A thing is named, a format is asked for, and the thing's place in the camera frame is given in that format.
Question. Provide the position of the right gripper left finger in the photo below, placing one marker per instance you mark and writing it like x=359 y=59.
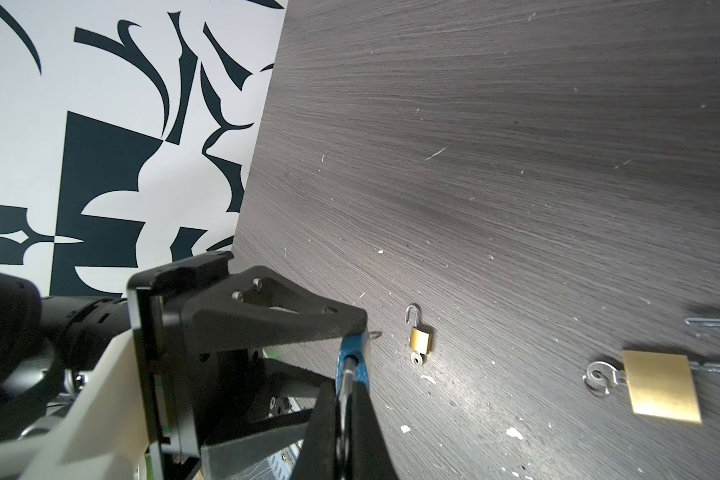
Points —
x=317 y=458

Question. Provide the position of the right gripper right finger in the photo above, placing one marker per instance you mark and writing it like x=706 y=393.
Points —
x=368 y=456

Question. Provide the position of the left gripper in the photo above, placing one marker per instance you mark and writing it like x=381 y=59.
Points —
x=181 y=314

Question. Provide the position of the blue padlock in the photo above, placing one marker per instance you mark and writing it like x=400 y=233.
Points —
x=351 y=368

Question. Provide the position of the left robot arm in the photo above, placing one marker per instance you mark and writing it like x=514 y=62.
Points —
x=49 y=347

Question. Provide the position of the large brass padlock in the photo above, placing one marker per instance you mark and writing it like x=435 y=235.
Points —
x=662 y=376

